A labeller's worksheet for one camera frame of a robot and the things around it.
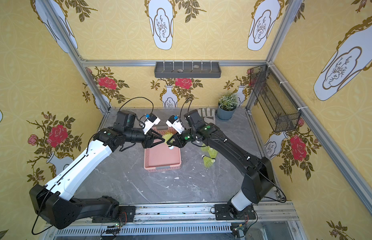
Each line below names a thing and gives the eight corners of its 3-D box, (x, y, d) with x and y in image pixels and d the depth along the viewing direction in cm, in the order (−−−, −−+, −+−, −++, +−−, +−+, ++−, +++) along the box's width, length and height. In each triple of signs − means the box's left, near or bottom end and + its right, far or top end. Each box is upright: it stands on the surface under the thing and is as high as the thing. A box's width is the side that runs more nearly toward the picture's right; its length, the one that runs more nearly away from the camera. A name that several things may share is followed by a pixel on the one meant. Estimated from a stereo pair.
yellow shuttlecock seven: (204, 168, 91) (205, 166, 88) (201, 157, 96) (202, 154, 93) (213, 167, 92) (214, 164, 89) (209, 155, 97) (210, 152, 94)
